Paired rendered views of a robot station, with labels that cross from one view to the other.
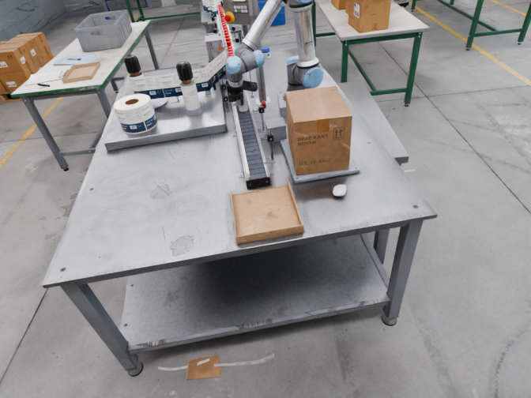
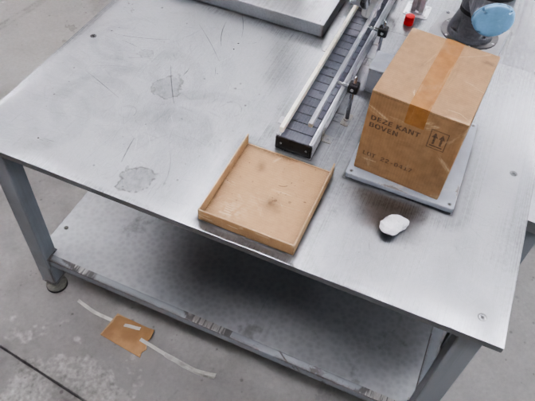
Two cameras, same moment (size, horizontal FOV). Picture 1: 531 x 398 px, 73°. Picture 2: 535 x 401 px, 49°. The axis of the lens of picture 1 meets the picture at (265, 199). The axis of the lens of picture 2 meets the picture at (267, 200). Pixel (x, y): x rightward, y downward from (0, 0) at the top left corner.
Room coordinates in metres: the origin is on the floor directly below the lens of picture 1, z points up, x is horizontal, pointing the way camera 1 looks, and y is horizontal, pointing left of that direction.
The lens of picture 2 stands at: (0.18, -0.39, 2.03)
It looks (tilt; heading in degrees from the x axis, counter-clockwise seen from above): 51 degrees down; 23
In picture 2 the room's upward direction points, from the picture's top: 5 degrees clockwise
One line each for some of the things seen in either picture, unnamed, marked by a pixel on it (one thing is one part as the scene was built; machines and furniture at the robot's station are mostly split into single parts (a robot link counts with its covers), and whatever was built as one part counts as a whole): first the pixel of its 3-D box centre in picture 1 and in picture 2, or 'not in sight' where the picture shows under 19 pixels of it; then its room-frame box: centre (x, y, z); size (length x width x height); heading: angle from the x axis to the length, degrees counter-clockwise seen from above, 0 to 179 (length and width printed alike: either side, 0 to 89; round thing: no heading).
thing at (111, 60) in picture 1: (109, 88); not in sight; (3.83, 1.51, 0.40); 1.90 x 0.75 x 0.80; 178
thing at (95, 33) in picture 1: (105, 30); not in sight; (4.09, 1.42, 0.91); 0.60 x 0.40 x 0.22; 1
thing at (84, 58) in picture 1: (74, 59); not in sight; (3.58, 1.62, 0.81); 0.32 x 0.24 x 0.01; 73
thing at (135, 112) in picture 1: (136, 113); not in sight; (1.92, 0.67, 0.95); 0.20 x 0.20 x 0.14
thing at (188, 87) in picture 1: (188, 88); not in sight; (2.00, 0.35, 1.03); 0.09 x 0.09 x 0.30
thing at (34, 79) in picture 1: (44, 78); not in sight; (3.15, 1.74, 0.81); 0.38 x 0.36 x 0.02; 178
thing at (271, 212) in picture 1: (264, 208); (268, 190); (1.10, 0.01, 0.85); 0.30 x 0.26 x 0.04; 4
